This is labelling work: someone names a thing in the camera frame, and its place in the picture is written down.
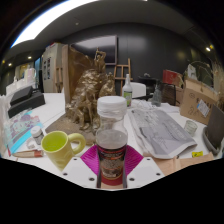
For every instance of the black flat boxes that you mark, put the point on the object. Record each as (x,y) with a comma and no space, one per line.
(25,100)

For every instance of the wooden easel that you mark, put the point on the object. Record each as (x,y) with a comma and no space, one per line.
(122,78)
(59,76)

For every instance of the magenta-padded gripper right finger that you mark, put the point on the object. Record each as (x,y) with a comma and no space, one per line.
(135,160)

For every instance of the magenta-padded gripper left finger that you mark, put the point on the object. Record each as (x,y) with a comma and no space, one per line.
(90,160)

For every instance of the white tape roll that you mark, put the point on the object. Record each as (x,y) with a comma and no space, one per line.
(29,144)

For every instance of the white plastic chair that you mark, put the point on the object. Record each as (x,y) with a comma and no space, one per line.
(138,89)

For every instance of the small white-lidded jar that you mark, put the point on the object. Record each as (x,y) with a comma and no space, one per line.
(37,133)

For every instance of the small white cup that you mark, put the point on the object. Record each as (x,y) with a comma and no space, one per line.
(191,127)

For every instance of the white spray bottle green label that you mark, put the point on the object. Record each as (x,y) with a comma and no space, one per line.
(127,90)

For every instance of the grey printed newspaper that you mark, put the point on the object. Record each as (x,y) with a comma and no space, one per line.
(160,133)

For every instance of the grey pot saucer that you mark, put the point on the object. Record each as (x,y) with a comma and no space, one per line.
(208,146)

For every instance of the grey clear spray bottle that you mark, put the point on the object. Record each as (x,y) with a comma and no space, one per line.
(156,95)

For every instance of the brown cardboard box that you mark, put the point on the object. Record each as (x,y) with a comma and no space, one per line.
(196,100)

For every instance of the clear white-capped drink bottle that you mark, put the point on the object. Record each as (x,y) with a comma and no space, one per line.
(111,133)

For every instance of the yellow label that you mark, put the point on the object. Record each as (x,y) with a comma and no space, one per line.
(197,154)

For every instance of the colourful purple blue book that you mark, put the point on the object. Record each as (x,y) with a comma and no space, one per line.
(20,131)

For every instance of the long ceiling light strip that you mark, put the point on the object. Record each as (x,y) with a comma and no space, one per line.
(50,16)

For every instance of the red box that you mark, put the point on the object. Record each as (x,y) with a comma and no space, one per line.
(171,77)

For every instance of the white plaster statue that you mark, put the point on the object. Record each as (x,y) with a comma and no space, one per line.
(191,71)

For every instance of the yellow-green mug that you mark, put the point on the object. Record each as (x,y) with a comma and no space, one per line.
(58,146)

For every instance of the black wall screen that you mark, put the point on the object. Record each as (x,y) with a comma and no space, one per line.
(100,46)

